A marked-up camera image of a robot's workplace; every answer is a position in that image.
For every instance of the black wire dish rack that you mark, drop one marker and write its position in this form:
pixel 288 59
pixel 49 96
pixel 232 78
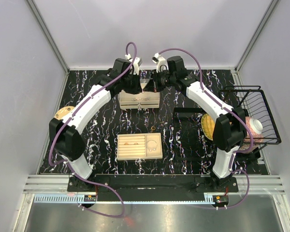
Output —
pixel 253 101

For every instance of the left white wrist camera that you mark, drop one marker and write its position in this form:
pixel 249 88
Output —
pixel 135 69

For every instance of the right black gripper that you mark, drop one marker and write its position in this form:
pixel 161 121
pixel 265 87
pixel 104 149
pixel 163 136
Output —
pixel 152 86

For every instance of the yellow woven bamboo plate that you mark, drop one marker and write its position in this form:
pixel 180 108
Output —
pixel 208 126

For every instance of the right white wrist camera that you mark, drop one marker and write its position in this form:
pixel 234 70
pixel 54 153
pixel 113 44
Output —
pixel 160 61

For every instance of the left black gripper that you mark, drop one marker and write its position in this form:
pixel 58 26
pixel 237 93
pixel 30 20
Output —
pixel 137 89

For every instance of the front beige ring tray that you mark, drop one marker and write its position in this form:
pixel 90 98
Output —
pixel 139 146

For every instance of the beige jewelry drawer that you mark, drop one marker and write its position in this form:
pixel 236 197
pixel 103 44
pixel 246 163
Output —
pixel 139 107

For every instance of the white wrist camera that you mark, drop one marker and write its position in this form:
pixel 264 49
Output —
pixel 135 69
pixel 160 61

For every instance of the white pink patterned bowl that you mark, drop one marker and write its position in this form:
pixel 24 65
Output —
pixel 256 129

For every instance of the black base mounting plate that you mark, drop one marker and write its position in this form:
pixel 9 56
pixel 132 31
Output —
pixel 198 183

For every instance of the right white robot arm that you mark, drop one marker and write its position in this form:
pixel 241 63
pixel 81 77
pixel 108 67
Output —
pixel 230 124

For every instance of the yellow patterned plate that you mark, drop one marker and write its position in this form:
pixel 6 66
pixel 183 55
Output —
pixel 63 112

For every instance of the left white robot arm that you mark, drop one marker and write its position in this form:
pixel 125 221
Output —
pixel 65 133

